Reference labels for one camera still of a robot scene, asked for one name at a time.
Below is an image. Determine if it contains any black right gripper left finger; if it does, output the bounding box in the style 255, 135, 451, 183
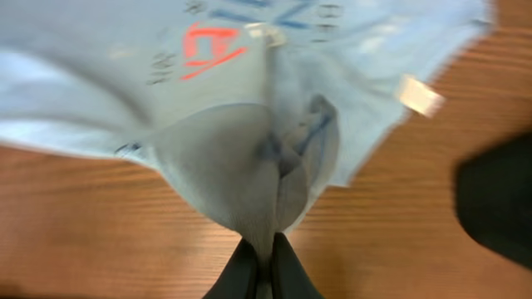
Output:
203, 238, 259, 299

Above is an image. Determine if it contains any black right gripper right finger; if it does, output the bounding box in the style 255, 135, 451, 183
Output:
270, 233, 323, 299

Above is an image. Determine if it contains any light blue printed t-shirt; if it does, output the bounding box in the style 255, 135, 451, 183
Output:
0, 0, 495, 258

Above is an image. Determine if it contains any black garment on right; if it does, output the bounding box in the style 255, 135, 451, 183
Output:
454, 132, 531, 269

